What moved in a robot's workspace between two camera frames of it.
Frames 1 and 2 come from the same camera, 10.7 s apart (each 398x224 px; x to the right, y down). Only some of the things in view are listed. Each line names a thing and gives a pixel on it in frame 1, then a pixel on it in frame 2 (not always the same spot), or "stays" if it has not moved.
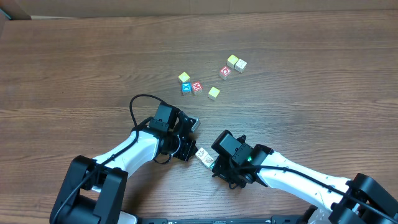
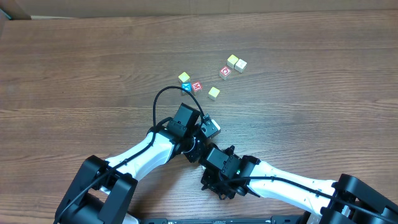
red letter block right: [224, 72] stays
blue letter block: [186, 88] stays
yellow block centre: [213, 93] stays
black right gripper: [218, 168] to [211, 182]
